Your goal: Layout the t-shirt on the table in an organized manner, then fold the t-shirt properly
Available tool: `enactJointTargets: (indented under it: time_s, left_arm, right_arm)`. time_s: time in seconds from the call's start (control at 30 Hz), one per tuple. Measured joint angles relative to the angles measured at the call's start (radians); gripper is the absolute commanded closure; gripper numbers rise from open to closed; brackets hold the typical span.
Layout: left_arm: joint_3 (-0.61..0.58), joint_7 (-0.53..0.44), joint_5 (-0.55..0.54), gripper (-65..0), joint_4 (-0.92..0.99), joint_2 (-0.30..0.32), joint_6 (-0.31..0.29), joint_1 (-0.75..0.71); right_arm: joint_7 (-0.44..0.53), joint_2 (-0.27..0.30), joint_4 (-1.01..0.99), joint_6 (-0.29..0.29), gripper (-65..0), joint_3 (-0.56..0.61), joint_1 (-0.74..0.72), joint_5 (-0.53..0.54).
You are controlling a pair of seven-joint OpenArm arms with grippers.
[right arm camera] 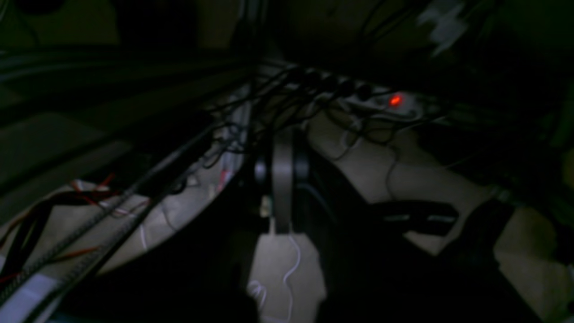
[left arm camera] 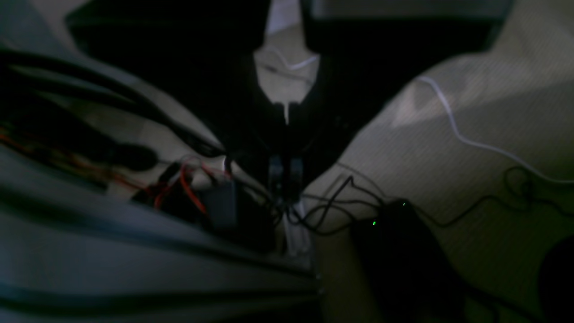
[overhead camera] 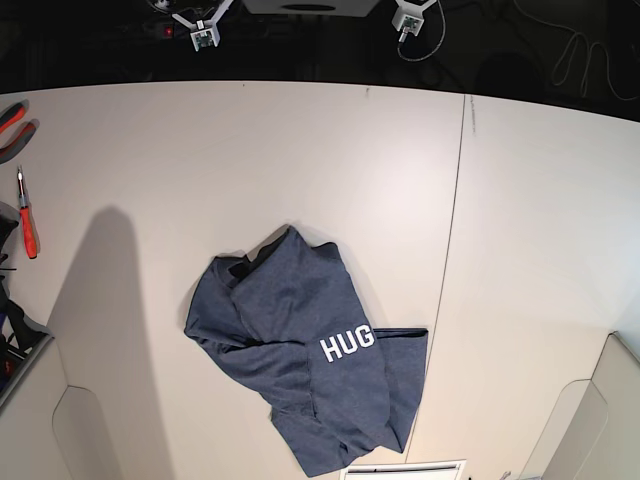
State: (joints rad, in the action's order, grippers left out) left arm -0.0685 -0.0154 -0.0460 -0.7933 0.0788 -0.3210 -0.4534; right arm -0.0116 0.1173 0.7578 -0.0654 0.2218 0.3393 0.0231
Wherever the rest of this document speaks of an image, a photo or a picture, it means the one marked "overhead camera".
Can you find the blue grey t-shirt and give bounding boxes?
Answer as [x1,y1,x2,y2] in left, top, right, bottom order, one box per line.
[184,227,428,477]

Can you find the black power strip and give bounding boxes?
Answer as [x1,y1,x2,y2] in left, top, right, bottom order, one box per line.
[142,18,189,41]

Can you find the dark clutter at left edge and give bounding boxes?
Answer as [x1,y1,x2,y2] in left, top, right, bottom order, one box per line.
[1,203,52,403]

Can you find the red grey pliers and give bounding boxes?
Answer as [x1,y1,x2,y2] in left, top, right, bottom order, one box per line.
[0,99,39,164]

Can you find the orange handled screwdriver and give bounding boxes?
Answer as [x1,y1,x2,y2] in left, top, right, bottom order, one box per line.
[17,167,38,259]

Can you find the white cable on floor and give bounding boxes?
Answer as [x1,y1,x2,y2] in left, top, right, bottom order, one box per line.
[514,0,640,102]

